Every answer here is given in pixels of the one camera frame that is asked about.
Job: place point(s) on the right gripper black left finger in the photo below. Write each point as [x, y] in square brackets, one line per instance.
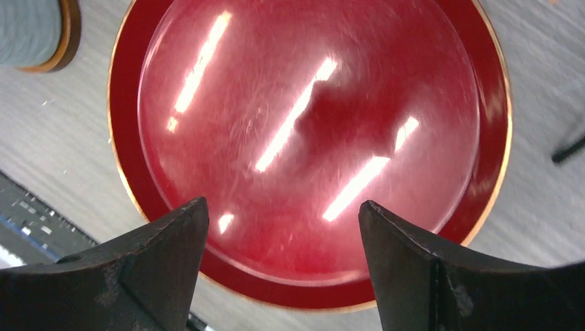
[142, 280]

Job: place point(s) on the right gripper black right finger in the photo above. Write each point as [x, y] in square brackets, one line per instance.
[425, 282]

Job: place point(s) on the red round tray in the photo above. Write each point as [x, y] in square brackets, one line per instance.
[288, 115]

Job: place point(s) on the brown ringed wooden coaster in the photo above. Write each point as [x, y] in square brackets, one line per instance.
[68, 42]

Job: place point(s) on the grey blue cup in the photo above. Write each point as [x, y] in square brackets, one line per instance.
[30, 31]

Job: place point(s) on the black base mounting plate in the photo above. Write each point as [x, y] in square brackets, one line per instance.
[33, 232]

